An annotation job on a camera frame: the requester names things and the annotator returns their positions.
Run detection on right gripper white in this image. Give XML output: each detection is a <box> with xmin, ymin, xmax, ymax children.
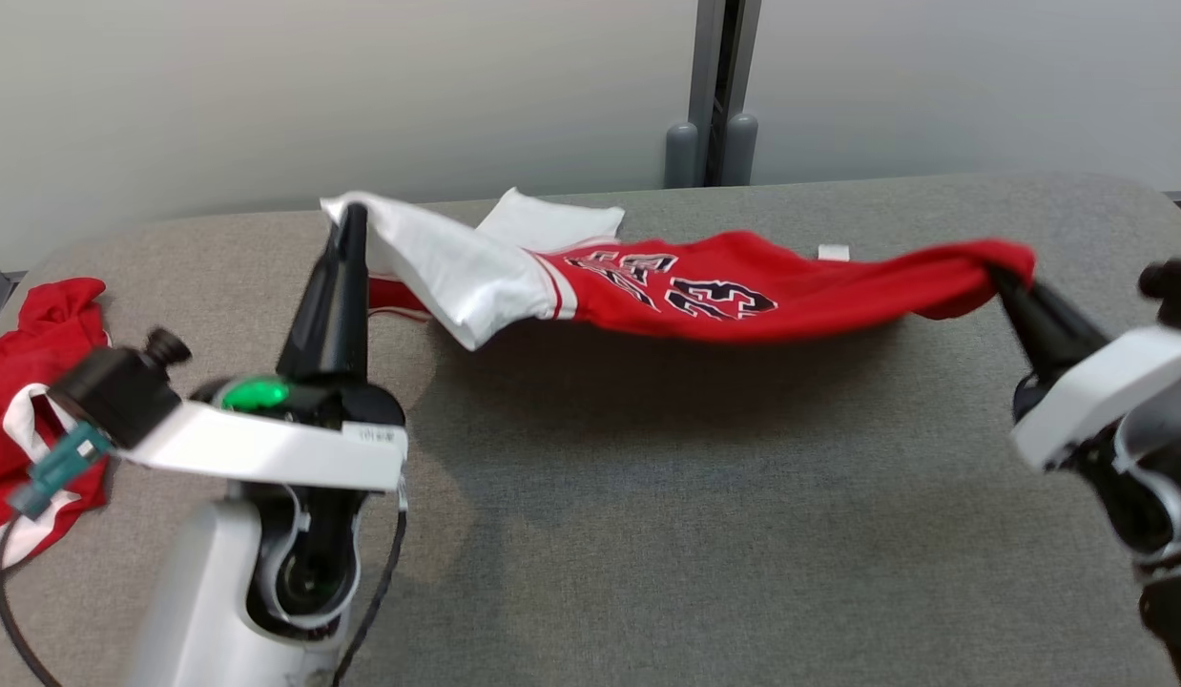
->
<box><xmin>991</xmin><ymin>265</ymin><xmax>1181</xmax><ymax>474</ymax></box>

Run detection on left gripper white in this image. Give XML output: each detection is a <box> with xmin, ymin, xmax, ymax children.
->
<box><xmin>114</xmin><ymin>202</ymin><xmax>408</xmax><ymax>493</ymax></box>

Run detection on red shorts with white stripes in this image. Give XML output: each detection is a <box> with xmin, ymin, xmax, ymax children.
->
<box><xmin>321</xmin><ymin>186</ymin><xmax>1037</xmax><ymax>352</ymax></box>

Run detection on red and white striped jersey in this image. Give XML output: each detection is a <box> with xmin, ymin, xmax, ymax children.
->
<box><xmin>0</xmin><ymin>277</ymin><xmax>113</xmax><ymax>581</ymax></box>

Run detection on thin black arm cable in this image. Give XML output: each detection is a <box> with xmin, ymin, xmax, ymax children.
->
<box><xmin>331</xmin><ymin>477</ymin><xmax>408</xmax><ymax>687</ymax></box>

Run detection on black cable with teal plug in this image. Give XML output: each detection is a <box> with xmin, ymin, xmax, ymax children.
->
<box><xmin>0</xmin><ymin>420</ymin><xmax>114</xmax><ymax>687</ymax></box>

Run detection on grey rounded post foot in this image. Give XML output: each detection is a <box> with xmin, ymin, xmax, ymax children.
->
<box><xmin>726</xmin><ymin>113</ymin><xmax>759</xmax><ymax>187</ymax></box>
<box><xmin>665</xmin><ymin>121</ymin><xmax>699</xmax><ymax>189</ymax></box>

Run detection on grey metal wall post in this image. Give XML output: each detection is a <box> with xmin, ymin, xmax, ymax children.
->
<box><xmin>688</xmin><ymin>0</ymin><xmax>763</xmax><ymax>187</ymax></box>

